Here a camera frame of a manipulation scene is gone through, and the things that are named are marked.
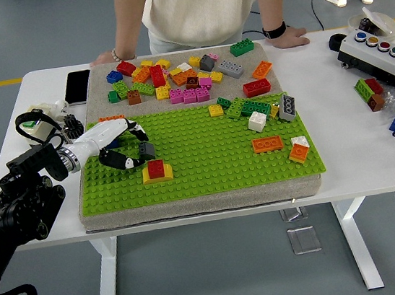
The person's left hand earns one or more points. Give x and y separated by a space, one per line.
290 38

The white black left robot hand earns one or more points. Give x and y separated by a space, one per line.
101 133

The person's right hand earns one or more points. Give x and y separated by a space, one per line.
102 59

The grey sloped brick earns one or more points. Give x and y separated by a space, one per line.
206 63
147 150

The red square brick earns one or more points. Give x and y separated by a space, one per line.
155 169
126 68

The yellow curved brick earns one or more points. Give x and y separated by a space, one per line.
167 173

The person's right forearm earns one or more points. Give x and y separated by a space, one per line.
126 18

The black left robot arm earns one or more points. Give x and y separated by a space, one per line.
20 214

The orange long brick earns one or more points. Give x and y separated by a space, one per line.
262 70
267 144
110 118
179 78
141 75

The dark green square brick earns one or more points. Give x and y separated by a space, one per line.
113 97
223 102

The yellow square brick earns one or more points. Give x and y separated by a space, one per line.
146 63
194 61
163 64
174 72
273 112
215 110
162 92
216 76
203 74

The brown square brick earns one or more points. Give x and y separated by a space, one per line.
133 97
192 82
376 103

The dark green long brick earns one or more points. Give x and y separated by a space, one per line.
242 47
256 107

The lime green long brick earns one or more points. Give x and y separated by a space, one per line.
143 88
235 108

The red long brick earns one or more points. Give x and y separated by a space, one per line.
374 85
157 75
256 88

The grey long brick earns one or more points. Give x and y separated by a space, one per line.
231 69
286 108

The pink square brick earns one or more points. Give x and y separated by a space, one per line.
189 96
213 57
202 94
176 96
205 82

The white square brick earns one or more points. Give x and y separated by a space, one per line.
298 141
183 66
257 122

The orange brick on yellow plate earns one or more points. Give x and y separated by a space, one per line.
297 154

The green studded baseplate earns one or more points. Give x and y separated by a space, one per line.
223 177

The black wristwatch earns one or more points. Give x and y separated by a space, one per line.
275 31

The black gear wheel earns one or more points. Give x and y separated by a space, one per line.
74 124

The black smartphone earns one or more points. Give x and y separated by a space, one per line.
77 87

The black round roll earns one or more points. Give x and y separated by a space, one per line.
332 46

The small white plastic piece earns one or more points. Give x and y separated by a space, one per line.
61 107

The white control box coloured buttons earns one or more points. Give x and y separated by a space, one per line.
375 58

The white round lidded container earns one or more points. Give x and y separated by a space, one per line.
387 24

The grey cushion mat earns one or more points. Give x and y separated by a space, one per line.
198 207

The white table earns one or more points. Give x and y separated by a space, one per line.
350 171

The clear floor plate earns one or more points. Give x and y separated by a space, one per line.
304 239
293 213

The beige red-green switch box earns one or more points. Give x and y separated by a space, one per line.
40 130

